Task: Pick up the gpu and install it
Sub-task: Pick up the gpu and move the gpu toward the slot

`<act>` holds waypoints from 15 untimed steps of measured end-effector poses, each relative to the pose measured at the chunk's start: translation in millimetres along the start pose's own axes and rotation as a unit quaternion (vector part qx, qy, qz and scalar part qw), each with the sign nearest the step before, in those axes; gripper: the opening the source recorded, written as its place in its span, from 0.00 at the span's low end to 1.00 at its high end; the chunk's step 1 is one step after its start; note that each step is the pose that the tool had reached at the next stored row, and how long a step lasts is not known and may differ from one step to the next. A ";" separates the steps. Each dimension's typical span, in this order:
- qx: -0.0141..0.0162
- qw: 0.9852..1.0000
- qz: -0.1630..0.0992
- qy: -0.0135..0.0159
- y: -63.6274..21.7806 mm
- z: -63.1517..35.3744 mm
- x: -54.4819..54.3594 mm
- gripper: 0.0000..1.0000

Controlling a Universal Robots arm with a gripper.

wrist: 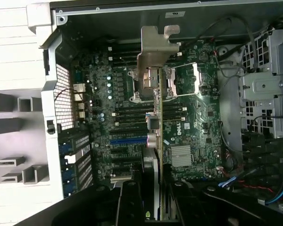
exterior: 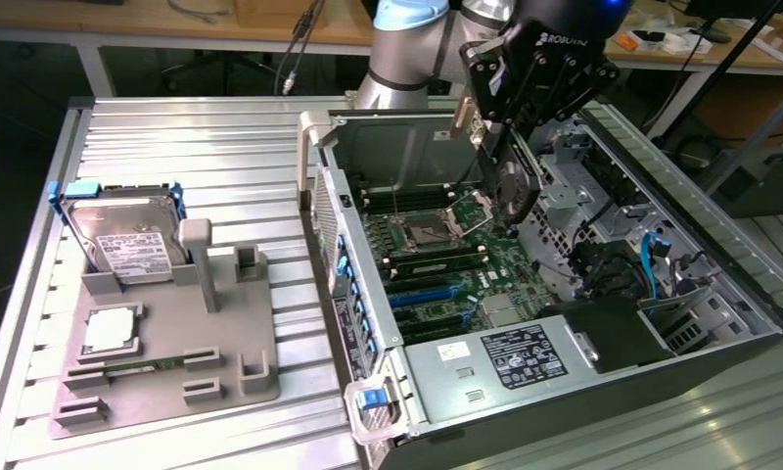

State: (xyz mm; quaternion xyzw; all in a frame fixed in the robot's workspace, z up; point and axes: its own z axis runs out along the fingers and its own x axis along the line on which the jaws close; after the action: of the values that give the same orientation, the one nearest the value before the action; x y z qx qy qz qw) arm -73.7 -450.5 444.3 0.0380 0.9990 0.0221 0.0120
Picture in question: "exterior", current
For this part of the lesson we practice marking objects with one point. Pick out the black green graphics card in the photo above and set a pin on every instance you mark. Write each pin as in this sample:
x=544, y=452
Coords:
x=516, y=186

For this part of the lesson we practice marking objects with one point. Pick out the thin metal locking lever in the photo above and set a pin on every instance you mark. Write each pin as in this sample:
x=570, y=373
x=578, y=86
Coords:
x=400, y=201

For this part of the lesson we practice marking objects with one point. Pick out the blue expansion slot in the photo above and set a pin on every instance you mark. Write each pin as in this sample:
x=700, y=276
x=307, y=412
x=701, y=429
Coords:
x=424, y=297

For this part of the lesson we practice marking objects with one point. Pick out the black monitor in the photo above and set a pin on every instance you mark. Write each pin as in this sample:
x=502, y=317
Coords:
x=725, y=6

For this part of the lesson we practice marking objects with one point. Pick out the black chair base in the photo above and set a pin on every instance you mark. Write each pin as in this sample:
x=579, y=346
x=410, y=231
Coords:
x=235, y=63

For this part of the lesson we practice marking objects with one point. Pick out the black RAM slot bank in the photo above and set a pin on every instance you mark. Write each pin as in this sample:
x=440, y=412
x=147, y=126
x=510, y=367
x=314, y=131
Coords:
x=424, y=282
x=406, y=196

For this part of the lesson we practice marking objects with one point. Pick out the black plastic shroud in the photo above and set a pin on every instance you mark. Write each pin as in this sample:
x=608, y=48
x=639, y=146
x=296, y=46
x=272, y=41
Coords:
x=602, y=333

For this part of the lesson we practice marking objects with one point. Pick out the grey parts rack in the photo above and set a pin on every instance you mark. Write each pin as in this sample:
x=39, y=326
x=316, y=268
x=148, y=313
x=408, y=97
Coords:
x=170, y=313

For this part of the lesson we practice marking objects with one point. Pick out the long black expansion slot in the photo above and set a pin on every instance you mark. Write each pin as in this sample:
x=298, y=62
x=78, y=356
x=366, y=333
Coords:
x=431, y=320
x=435, y=334

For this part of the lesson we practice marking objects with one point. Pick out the black tripod pole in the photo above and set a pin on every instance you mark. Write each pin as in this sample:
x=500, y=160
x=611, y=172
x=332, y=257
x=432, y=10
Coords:
x=737, y=54

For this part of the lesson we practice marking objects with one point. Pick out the green bare RAM stick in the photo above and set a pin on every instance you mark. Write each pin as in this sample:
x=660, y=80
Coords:
x=144, y=367

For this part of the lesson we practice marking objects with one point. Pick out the grey vented drive tray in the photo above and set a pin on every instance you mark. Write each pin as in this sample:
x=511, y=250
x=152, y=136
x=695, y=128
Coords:
x=686, y=328

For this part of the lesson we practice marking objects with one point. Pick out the green motherboard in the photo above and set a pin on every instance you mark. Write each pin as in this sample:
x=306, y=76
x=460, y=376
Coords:
x=496, y=274

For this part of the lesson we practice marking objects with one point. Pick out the blue slot retainer row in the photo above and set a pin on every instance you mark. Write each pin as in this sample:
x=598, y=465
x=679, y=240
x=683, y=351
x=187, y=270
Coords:
x=350, y=274

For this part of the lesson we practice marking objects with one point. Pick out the CPU socket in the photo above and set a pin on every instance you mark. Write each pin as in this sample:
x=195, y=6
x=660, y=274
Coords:
x=424, y=230

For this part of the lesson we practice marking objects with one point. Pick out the dark grey box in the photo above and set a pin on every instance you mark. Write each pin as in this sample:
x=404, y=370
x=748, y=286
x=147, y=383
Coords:
x=771, y=186

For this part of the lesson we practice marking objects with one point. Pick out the hard disk drive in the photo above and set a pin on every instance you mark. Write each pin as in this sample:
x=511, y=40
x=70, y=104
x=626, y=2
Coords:
x=82, y=190

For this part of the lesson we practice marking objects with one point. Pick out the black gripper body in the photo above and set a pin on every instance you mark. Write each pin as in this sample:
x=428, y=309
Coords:
x=562, y=24

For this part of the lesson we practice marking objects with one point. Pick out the grey power supply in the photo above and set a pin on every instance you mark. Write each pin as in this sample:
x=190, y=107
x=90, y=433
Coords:
x=458, y=382

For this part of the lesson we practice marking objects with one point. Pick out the metal disk bay cage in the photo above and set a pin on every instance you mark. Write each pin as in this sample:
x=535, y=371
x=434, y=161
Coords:
x=562, y=196

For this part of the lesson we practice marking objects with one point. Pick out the silver CPU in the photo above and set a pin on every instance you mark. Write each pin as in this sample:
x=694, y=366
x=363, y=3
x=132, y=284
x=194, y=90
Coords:
x=108, y=330

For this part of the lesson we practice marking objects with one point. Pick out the aluminium profile frame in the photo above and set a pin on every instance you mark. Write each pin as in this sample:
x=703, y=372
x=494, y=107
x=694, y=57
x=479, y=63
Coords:
x=780, y=117

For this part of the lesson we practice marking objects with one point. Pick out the blue case latch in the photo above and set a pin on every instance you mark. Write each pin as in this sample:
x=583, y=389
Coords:
x=371, y=399

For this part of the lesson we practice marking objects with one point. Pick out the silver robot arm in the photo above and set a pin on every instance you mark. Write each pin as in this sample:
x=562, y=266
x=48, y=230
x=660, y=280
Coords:
x=399, y=59

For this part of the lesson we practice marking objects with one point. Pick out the wooden desk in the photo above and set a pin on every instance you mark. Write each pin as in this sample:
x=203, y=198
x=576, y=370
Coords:
x=170, y=29

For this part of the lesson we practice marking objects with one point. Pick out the RAM stick with label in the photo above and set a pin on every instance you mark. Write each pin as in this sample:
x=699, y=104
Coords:
x=431, y=267

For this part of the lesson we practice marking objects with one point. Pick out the brown cardboard box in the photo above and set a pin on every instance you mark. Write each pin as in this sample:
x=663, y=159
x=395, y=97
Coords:
x=280, y=12

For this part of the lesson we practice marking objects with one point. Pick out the metal socket cover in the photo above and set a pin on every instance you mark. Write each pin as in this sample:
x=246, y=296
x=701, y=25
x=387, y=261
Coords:
x=471, y=208

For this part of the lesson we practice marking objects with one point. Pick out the orange white desk object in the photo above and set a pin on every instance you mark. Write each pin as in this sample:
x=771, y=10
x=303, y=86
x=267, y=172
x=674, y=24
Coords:
x=654, y=39

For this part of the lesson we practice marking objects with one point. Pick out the open black PC case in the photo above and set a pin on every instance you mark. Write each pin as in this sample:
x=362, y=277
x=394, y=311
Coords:
x=399, y=142

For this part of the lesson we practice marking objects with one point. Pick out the silver finned heat sink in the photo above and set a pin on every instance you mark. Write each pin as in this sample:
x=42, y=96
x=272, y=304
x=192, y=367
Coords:
x=500, y=311

